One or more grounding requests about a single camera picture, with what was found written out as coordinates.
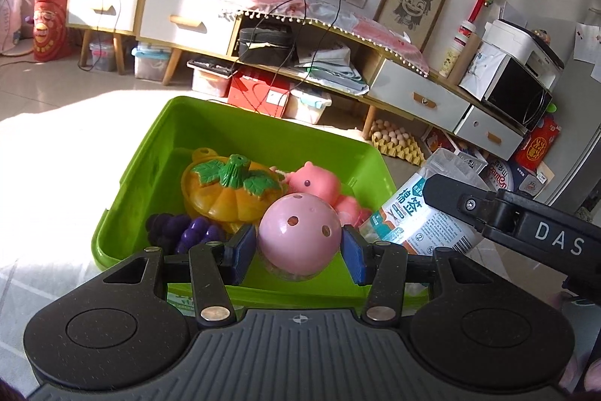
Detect clear cotton swab jar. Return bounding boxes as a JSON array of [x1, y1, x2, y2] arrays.
[[359, 148, 489, 256]]

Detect purple toy grapes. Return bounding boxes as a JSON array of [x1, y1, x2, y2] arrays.
[[145, 213, 226, 256]]

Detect orange toy pumpkin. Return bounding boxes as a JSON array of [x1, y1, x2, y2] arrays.
[[180, 154, 284, 226]]

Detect pink perforated ball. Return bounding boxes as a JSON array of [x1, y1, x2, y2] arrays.
[[258, 192, 342, 281]]

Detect pink pig toy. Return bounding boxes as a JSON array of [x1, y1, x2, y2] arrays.
[[271, 162, 372, 227]]

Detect yellow plastic bowl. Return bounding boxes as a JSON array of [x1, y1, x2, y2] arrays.
[[180, 148, 266, 233]]

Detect red gift box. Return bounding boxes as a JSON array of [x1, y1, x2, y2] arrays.
[[512, 114, 561, 172]]

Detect green plastic storage box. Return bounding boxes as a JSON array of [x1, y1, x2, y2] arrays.
[[92, 97, 397, 309]]

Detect egg tray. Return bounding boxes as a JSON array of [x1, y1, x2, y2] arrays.
[[369, 119, 426, 167]]

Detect red white opera-mask box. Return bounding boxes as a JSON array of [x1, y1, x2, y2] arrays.
[[421, 126, 488, 174]]

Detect wooden TV cabinet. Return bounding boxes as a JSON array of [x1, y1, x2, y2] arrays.
[[226, 13, 524, 160]]

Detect black microwave oven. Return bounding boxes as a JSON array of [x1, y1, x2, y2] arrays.
[[459, 42, 552, 131]]

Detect grey checked cloth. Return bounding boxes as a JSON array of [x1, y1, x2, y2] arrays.
[[1, 260, 100, 397]]

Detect clear storage bin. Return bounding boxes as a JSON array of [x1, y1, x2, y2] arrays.
[[131, 42, 172, 82]]

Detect black bag on shelf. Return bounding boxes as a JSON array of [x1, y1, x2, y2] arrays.
[[239, 23, 295, 66]]

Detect framed cartoon girl picture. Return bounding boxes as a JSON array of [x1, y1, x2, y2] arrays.
[[374, 0, 446, 51]]

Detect pink fringed cloth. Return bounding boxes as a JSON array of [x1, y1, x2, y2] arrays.
[[218, 0, 430, 77]]

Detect red printed bag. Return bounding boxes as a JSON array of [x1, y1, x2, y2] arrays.
[[33, 0, 71, 62]]

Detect wooden shelf cabinet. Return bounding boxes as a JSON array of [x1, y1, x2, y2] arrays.
[[67, 0, 240, 85]]

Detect white plastic bag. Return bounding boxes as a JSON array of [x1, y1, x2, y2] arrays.
[[0, 0, 23, 54]]

